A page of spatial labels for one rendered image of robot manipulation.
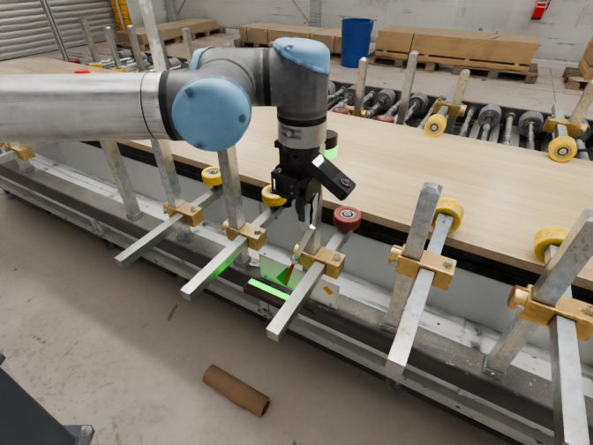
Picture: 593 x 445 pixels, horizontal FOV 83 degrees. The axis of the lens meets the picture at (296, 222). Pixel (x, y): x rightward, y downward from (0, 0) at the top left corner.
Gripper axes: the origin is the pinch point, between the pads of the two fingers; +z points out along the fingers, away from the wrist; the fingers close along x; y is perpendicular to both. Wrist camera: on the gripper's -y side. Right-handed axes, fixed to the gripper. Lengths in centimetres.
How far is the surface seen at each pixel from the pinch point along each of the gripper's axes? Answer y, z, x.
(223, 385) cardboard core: 34, 94, 8
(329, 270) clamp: -4.0, 16.7, -5.0
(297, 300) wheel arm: -2.0, 15.1, 8.7
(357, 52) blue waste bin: 185, 78, -546
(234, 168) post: 26.1, -4.0, -7.8
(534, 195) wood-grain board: -49, 11, -61
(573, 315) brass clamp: -52, 4, -5
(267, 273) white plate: 15.9, 28.2, -5.1
